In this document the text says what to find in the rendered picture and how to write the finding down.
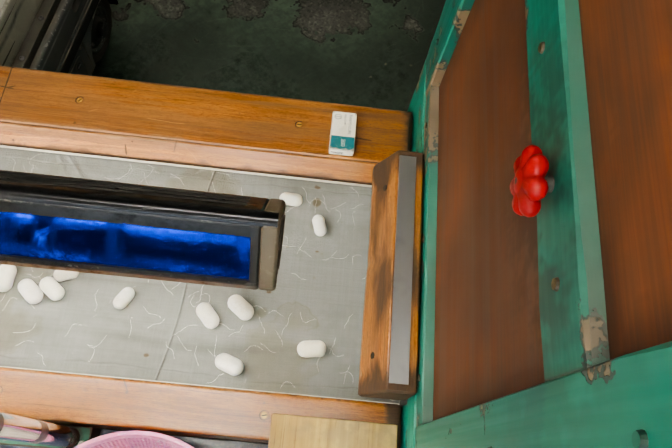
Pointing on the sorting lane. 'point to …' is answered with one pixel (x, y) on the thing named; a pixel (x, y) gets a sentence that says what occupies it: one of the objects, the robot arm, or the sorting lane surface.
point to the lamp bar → (140, 231)
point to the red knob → (530, 181)
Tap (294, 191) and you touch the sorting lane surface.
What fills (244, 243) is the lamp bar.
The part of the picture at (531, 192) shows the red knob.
